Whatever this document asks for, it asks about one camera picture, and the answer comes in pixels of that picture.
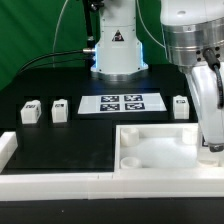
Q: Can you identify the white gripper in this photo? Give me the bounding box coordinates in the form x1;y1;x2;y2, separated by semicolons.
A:
186;65;224;152

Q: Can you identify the white square tabletop tray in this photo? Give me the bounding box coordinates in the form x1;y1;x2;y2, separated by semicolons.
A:
115;123;224;177

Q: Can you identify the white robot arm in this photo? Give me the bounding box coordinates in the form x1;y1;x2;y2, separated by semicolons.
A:
91;0;224;152

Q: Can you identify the white tag sheet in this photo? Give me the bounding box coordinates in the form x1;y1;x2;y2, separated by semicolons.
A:
78;93;166;114

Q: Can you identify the white U-shaped fence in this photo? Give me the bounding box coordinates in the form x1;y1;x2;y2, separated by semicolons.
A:
0;132;224;201

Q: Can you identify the black vertical hose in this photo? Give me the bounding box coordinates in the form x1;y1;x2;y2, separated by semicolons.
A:
82;0;98;51

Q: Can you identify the black cable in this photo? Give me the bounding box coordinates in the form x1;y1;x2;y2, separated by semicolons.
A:
16;48;98;76

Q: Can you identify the grey thin cable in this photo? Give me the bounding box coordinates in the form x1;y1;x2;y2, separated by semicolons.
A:
52;0;70;69

